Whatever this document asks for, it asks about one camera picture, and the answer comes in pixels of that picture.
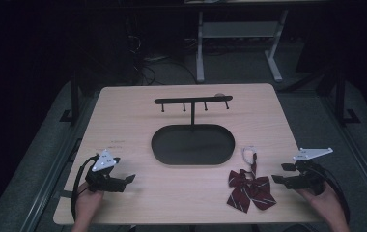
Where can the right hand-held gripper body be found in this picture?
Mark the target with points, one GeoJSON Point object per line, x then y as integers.
{"type": "Point", "coordinates": [307, 179]}

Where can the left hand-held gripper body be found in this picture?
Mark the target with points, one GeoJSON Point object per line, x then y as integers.
{"type": "Point", "coordinates": [102, 182]}

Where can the dark red striped bow tie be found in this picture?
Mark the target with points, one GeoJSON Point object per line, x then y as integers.
{"type": "Point", "coordinates": [250, 190]}

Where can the black hook rack with tray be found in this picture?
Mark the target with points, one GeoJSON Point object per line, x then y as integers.
{"type": "Point", "coordinates": [192, 146]}

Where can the person's left hand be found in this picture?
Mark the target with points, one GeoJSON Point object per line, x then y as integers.
{"type": "Point", "coordinates": [86, 203]}

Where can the person's right hand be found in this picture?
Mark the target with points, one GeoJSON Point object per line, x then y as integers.
{"type": "Point", "coordinates": [321, 204]}

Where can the black metal stand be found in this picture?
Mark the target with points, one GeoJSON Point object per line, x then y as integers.
{"type": "Point", "coordinates": [74, 100]}
{"type": "Point", "coordinates": [341, 96]}

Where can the small round table knob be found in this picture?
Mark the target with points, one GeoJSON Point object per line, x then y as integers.
{"type": "Point", "coordinates": [219, 94]}

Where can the white metal desk frame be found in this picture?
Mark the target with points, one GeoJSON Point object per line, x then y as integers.
{"type": "Point", "coordinates": [236, 30]}

